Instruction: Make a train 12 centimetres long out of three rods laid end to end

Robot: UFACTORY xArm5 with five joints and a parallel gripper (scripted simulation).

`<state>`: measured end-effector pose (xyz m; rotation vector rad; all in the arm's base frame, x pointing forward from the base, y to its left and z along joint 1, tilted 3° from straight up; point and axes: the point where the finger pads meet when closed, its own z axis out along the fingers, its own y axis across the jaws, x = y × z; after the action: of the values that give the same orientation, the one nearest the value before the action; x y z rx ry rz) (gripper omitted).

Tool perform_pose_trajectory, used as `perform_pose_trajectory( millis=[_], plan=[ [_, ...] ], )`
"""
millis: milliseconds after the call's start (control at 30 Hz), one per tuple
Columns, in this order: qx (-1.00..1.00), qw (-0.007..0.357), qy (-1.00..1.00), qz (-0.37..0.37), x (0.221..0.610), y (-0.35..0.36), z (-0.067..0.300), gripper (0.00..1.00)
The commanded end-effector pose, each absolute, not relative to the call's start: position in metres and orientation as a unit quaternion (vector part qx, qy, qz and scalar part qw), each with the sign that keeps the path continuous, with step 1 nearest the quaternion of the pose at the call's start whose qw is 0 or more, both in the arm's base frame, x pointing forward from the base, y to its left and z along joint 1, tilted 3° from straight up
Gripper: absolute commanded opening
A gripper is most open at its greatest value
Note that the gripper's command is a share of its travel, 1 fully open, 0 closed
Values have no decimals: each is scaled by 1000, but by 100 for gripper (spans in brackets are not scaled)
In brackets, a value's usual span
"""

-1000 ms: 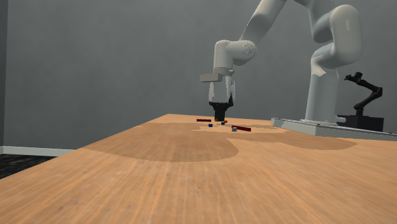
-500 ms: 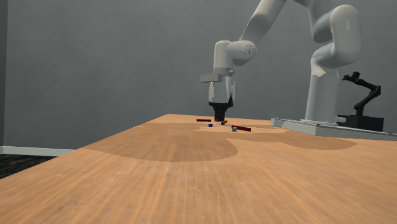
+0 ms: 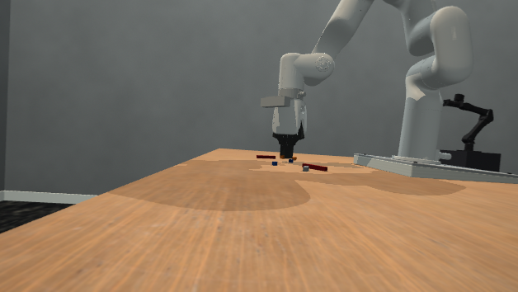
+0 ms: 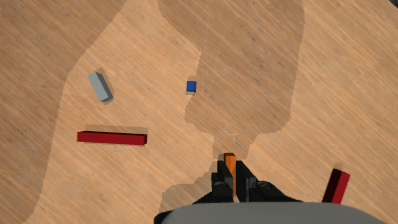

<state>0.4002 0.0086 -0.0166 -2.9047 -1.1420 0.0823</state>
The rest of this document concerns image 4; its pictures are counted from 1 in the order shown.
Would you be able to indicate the orange rod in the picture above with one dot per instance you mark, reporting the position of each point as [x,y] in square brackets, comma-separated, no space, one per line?
[230,160]

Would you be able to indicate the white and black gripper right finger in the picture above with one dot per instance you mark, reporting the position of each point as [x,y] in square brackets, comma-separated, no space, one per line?
[250,189]

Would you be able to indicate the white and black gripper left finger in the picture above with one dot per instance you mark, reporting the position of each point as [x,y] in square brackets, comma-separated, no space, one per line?
[222,190]

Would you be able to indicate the red rod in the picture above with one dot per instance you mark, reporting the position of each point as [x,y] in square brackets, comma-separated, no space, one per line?
[336,186]
[112,137]

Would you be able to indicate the small blue block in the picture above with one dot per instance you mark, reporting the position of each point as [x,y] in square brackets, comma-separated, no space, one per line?
[191,86]

